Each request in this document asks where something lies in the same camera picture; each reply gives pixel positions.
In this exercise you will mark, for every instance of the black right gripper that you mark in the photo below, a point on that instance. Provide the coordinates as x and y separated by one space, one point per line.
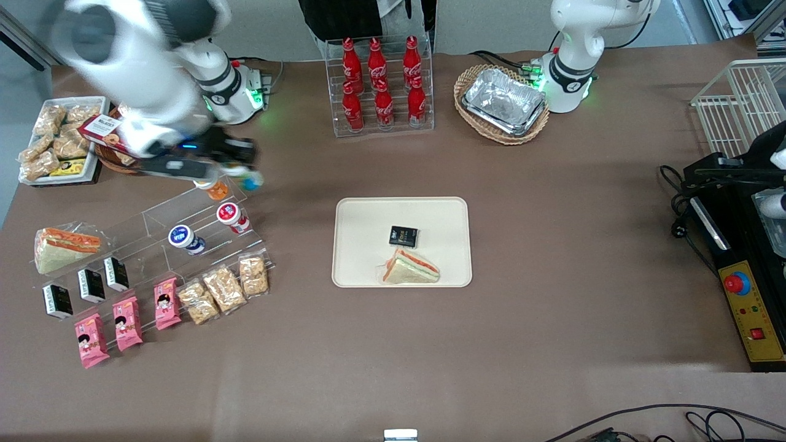
228 148

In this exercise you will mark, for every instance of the green gum bottle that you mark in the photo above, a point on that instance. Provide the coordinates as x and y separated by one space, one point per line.
250 180

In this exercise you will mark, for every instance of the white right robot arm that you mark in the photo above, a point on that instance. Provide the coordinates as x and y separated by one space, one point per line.
153 73

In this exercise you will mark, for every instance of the orange gum bottle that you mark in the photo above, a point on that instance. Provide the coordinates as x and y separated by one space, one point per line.
216 190

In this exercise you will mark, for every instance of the red gum bottle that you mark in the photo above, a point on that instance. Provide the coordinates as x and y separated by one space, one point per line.
232 216

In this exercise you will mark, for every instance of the blue gum bottle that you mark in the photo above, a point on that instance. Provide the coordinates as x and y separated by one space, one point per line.
184 238

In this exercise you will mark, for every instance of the cream plastic serving tray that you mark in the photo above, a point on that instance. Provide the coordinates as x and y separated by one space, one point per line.
368 258

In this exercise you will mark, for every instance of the aluminium foil tray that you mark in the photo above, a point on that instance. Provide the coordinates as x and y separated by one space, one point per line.
503 101

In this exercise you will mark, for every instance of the clear acrylic tiered display rack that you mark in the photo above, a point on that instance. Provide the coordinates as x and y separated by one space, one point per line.
147 224

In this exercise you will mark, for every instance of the rice crisp snack pack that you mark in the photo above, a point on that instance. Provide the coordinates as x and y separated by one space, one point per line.
198 302
223 288
253 276
70 146
34 147
40 166
83 113
50 120

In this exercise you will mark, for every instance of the small brown wicker basket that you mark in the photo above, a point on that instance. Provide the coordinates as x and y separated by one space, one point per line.
113 161

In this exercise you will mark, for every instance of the red cola bottle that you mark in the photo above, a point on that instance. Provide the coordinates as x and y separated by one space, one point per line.
384 105
351 61
376 61
411 60
417 103
352 110

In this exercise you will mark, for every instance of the red white snack box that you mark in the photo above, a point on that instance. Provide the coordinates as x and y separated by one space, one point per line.
101 130

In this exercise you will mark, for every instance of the white rectangular snack dish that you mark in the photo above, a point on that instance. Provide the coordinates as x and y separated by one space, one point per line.
92 162

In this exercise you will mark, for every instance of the pink cartoon snack packet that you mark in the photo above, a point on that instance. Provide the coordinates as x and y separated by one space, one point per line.
91 339
166 304
127 323

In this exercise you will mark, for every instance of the black white snack packet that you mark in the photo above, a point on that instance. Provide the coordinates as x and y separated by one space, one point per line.
57 301
91 285
115 273

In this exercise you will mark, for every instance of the clear acrylic bottle rack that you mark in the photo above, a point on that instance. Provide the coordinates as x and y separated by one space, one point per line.
396 130

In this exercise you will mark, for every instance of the yellow snack packet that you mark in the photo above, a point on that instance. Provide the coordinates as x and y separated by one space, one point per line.
67 167

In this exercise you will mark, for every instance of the person in black clothing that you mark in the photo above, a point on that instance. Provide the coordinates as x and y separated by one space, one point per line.
344 18

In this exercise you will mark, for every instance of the wrapped triangle sandwich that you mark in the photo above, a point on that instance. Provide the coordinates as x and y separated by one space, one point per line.
410 270
64 247

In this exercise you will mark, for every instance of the round wicker basket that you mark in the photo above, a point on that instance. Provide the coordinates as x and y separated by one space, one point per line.
466 116

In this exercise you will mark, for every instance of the small white device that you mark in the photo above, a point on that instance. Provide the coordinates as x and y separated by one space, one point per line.
400 435

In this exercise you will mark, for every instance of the grey equipment shelf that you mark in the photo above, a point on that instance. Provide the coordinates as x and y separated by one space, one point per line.
743 15

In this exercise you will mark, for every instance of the black yellow control box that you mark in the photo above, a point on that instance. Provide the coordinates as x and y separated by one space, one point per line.
752 319

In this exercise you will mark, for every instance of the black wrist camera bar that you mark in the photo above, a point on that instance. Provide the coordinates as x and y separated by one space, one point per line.
178 169

